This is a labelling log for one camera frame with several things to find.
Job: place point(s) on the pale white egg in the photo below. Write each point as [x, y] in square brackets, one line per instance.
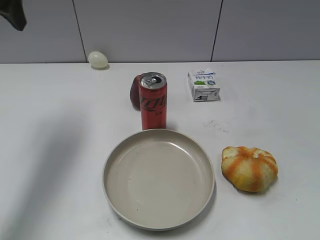
[98, 60]

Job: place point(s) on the orange striped bread bun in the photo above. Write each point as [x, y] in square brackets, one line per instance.
[249, 169]

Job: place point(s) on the red cola can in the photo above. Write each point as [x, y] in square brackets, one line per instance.
[153, 89]

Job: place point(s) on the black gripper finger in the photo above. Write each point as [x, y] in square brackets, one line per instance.
[13, 12]

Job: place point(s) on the beige round plate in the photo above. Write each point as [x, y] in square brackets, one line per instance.
[158, 179]

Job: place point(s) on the dark red wax apple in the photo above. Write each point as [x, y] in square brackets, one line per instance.
[134, 93]

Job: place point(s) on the small white milk carton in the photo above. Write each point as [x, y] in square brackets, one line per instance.
[203, 85]

